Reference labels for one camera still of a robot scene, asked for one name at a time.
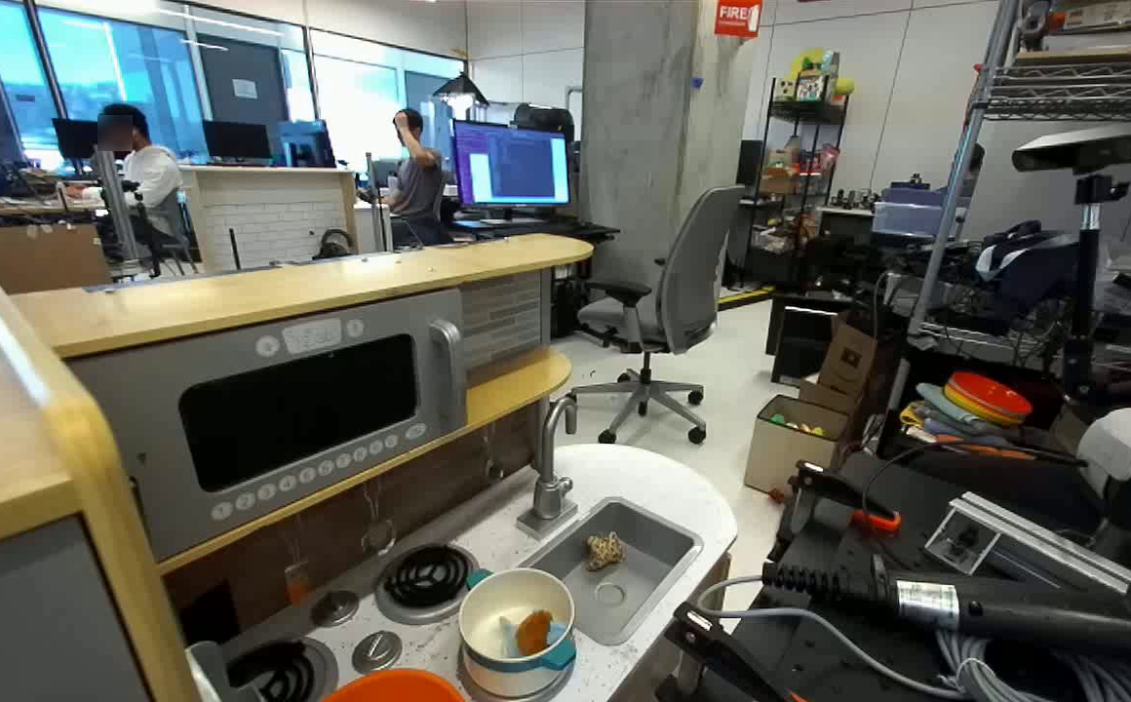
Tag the leopard print plush toy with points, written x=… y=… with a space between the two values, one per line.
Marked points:
x=602 y=550

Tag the blue and brown plush toy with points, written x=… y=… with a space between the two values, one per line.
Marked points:
x=534 y=634

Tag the grey toy faucet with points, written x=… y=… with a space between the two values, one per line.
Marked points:
x=546 y=470

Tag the grey toy sink basin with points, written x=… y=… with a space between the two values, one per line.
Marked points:
x=647 y=572

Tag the grey toy microwave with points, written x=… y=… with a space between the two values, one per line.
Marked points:
x=294 y=413

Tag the orange plastic bowl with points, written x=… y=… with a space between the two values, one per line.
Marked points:
x=394 y=689

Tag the grey swivel office chair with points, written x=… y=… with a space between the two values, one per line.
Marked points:
x=684 y=278

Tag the lit computer monitor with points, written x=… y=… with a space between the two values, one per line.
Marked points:
x=514 y=166

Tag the person in grey shirt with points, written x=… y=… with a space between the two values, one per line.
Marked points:
x=417 y=180

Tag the open cardboard box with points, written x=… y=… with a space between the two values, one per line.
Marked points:
x=784 y=449

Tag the black coil stove burner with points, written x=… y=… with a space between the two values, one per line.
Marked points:
x=283 y=669
x=426 y=573

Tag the brown cardboard box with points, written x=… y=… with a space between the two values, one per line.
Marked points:
x=848 y=365

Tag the black pendant lamp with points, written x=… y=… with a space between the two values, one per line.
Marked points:
x=462 y=85

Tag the black shelf with items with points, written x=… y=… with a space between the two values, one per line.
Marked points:
x=803 y=143

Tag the white partition panel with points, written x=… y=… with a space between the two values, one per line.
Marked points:
x=265 y=217

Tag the black computer monitor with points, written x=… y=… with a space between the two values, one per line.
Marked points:
x=78 y=136
x=307 y=143
x=234 y=143

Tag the grey stove knob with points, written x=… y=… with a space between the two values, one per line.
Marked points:
x=338 y=608
x=374 y=647

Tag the stack of orange plates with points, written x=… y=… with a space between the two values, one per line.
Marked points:
x=989 y=396

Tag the person in white shirt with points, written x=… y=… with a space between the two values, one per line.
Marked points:
x=148 y=178

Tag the black cylindrical tool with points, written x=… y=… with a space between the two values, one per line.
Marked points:
x=979 y=605

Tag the metal shelf rack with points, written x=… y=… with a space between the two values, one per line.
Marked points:
x=1087 y=83

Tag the red wall sign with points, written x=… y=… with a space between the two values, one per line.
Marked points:
x=738 y=18

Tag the aluminium rail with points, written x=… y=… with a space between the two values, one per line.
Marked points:
x=1021 y=540

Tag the black camera on stand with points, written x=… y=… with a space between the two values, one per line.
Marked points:
x=1092 y=143

